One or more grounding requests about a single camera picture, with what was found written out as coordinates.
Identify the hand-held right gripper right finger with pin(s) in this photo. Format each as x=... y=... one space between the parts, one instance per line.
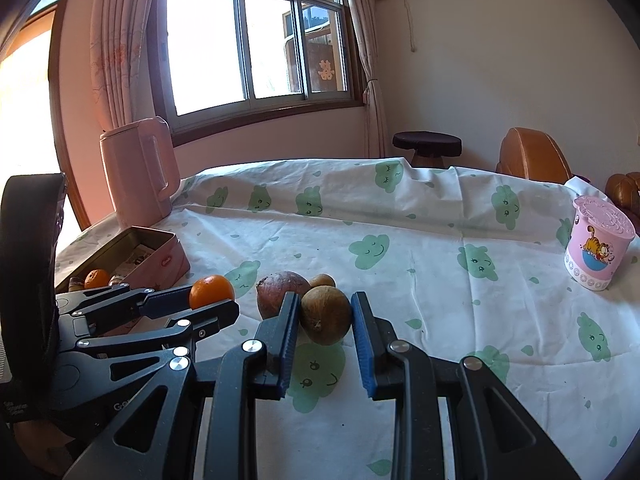
x=362 y=350

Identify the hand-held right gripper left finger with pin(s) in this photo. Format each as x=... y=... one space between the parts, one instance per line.
x=289 y=350

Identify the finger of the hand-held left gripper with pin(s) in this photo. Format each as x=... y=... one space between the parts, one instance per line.
x=210 y=319
x=165 y=302

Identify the small orange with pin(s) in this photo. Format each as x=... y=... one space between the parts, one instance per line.
x=212 y=290

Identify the pink metal tin box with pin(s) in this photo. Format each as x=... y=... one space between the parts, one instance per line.
x=165 y=265

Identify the large dark brown fruit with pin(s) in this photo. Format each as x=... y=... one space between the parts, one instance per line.
x=325 y=315

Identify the purple passion fruit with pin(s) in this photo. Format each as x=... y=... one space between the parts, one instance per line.
x=275 y=292

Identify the large orange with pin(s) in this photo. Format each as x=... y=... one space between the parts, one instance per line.
x=96 y=278

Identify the printed paper leaflet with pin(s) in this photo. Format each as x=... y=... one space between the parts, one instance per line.
x=137 y=257

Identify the small dark brown fruit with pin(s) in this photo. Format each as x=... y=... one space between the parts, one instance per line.
x=322 y=280

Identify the white cloud-print tablecloth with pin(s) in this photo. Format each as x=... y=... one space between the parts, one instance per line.
x=425 y=270

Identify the pink electric kettle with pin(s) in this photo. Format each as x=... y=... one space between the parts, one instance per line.
x=135 y=175

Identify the dark round stool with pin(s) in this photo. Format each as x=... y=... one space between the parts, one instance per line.
x=425 y=142

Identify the pink floral curtain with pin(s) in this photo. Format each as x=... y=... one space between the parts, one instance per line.
x=122 y=45

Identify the pink cartoon cup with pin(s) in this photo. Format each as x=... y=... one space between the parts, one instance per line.
x=595 y=250

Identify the wooden framed window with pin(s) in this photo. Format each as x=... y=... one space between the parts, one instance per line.
x=210 y=50

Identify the paper window decoration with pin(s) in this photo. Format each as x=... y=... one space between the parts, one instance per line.
x=326 y=71

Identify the narrow pale curtain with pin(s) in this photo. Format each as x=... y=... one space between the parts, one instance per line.
x=367 y=60

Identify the wooden door frame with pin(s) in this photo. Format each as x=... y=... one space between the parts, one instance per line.
x=65 y=110

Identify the white wall pipe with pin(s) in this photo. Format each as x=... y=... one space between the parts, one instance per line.
x=412 y=20

